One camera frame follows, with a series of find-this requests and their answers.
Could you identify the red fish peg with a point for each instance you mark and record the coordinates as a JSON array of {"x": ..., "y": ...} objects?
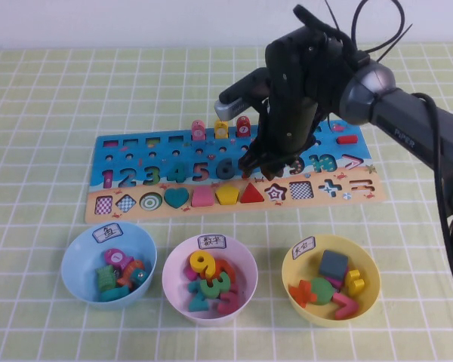
[{"x": 243, "y": 128}]

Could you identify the pink number piece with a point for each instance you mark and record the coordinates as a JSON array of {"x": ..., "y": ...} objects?
[{"x": 230, "y": 301}]

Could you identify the green checked tablecloth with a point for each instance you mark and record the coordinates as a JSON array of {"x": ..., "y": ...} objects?
[{"x": 98, "y": 75}]

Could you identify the teal number two piece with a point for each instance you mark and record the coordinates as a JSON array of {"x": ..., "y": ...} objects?
[{"x": 198, "y": 303}]

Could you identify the light yellow plastic bowl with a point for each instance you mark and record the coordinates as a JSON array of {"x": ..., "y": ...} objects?
[{"x": 368, "y": 286}]

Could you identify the light blue plastic bowl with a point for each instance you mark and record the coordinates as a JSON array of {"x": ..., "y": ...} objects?
[{"x": 79, "y": 271}]

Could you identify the red triangle piece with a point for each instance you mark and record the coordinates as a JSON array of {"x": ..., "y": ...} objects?
[{"x": 252, "y": 196}]

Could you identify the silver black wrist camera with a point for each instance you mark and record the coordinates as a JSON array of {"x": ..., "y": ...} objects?
[{"x": 234, "y": 102}]

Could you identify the orange number piece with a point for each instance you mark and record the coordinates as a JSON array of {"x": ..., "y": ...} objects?
[{"x": 226, "y": 268}]

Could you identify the green fish piece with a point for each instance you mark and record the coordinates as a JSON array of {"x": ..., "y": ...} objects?
[{"x": 105, "y": 280}]

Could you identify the red minus bar piece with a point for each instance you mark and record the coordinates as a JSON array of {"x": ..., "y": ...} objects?
[{"x": 346, "y": 140}]

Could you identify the light pink plastic bowl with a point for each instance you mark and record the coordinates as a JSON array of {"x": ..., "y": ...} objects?
[{"x": 245, "y": 271}]

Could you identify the pink greater-than sign piece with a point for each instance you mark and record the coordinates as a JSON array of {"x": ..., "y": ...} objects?
[{"x": 347, "y": 307}]

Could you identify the orange cross sign piece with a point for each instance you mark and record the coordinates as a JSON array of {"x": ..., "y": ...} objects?
[{"x": 302, "y": 293}]

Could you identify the orange fish piece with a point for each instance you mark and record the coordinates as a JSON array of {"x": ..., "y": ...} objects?
[{"x": 130, "y": 273}]

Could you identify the magenta fish piece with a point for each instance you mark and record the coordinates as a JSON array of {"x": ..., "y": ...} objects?
[{"x": 115, "y": 258}]

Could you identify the pink trapezoid piece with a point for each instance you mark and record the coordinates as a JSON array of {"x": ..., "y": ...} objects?
[{"x": 201, "y": 198}]

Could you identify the magenta flat shape piece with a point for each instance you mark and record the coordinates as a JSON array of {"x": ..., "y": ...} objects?
[{"x": 341, "y": 282}]

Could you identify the green number three piece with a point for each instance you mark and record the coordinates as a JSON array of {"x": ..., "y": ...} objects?
[{"x": 220, "y": 288}]

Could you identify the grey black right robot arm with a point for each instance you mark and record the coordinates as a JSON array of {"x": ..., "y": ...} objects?
[{"x": 400, "y": 113}]

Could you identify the dark grey square piece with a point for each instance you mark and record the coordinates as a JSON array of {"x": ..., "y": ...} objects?
[{"x": 332, "y": 264}]

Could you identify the green circle piece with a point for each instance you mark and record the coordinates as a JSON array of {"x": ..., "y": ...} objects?
[{"x": 321, "y": 291}]

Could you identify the pink fish peg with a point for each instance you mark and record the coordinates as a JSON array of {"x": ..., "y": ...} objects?
[{"x": 198, "y": 132}]

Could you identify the yellow equals sign piece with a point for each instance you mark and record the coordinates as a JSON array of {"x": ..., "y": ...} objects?
[{"x": 354, "y": 283}]

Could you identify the dark blue number six piece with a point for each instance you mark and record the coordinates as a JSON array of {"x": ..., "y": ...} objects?
[{"x": 225, "y": 173}]

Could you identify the teal fish piece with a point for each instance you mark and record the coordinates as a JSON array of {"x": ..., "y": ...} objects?
[{"x": 115, "y": 294}]

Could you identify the yellow fish peg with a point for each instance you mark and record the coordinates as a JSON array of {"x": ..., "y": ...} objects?
[{"x": 221, "y": 130}]

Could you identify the yellow number nine piece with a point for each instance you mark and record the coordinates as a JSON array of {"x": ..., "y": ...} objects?
[{"x": 207, "y": 269}]

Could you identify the white handwritten paper label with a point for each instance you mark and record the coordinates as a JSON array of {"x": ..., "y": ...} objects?
[
  {"x": 212, "y": 242},
  {"x": 305, "y": 248},
  {"x": 108, "y": 233}
]

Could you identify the teal number four piece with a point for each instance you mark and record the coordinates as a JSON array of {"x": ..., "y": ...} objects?
[{"x": 178, "y": 174}]

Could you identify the blue ocean number puzzle board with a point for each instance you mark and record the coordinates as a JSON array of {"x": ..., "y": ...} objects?
[{"x": 173, "y": 151}]

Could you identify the purple number piece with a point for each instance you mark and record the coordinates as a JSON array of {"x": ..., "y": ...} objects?
[{"x": 189, "y": 274}]

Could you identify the yellow pentagon piece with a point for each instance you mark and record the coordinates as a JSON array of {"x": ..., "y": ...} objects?
[{"x": 227, "y": 195}]

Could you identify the teal heart piece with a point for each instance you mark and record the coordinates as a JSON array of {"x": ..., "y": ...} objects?
[{"x": 176, "y": 197}]

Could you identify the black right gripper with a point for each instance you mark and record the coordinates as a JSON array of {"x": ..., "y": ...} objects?
[{"x": 290, "y": 98}]

